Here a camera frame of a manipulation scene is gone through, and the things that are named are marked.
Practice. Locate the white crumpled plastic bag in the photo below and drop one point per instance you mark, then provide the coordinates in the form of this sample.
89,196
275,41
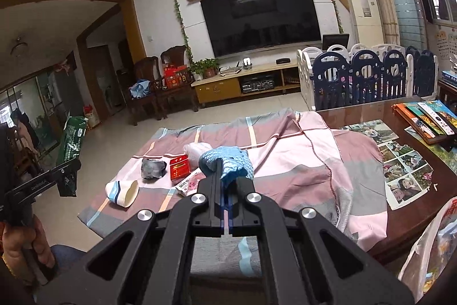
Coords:
194,151

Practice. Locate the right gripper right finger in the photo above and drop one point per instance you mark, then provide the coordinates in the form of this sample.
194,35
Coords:
241,213

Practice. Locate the white standing air conditioner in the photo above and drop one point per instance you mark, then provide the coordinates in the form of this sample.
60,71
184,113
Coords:
367,22

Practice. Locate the pink plastic bag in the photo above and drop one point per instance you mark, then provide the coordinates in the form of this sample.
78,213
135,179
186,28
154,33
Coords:
189,185

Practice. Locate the grey plastic bag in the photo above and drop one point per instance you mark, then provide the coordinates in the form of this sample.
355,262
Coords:
153,169

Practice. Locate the person's left hand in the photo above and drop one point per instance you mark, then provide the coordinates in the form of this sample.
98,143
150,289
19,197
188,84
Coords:
16,239

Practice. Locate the potted green plant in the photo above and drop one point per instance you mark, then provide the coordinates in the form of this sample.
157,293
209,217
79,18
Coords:
206,68

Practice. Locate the red gift box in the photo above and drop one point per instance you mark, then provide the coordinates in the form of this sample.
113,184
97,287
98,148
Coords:
176,76

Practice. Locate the large black television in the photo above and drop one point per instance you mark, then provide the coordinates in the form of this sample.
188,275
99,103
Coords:
236,26

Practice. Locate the navy white baby fence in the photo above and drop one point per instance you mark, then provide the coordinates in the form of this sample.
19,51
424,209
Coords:
339,77

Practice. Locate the white blue paper cup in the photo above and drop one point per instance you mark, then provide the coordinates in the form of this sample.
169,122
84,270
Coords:
122,193

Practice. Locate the blue woven cloth piece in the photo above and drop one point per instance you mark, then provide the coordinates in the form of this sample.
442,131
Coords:
229,162

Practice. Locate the dark wooden armchair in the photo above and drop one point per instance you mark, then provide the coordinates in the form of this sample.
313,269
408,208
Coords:
144,85

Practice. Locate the red cigarette box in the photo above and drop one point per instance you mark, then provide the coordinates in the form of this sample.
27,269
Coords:
179,168

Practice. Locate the stack of books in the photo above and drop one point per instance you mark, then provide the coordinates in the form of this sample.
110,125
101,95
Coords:
431,120

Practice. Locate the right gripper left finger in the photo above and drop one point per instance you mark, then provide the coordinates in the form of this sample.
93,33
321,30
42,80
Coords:
211,215

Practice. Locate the green snack bag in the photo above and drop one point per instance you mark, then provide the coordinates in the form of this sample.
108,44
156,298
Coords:
69,150

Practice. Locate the dark wooden table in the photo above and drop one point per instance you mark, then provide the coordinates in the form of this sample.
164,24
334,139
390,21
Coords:
417,182

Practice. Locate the wooden TV cabinet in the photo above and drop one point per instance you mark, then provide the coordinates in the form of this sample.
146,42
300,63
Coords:
261,79

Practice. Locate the white plastic trash bag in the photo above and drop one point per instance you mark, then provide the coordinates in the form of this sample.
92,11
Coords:
432,253

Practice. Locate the pink plaid bed sheet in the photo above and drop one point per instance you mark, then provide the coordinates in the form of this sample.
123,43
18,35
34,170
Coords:
298,162

